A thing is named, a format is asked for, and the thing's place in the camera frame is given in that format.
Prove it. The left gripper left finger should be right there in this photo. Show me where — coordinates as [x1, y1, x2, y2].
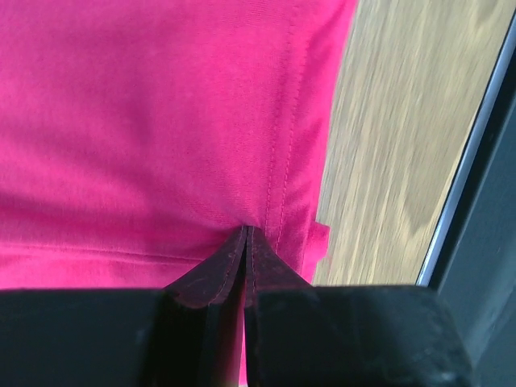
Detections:
[1, 228, 247, 386]

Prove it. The aluminium frame rail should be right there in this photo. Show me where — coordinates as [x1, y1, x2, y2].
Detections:
[417, 22, 515, 386]

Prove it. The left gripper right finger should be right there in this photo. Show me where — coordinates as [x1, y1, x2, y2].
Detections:
[244, 227, 476, 386]

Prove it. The pink t shirt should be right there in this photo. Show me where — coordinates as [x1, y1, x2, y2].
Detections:
[0, 0, 362, 387]

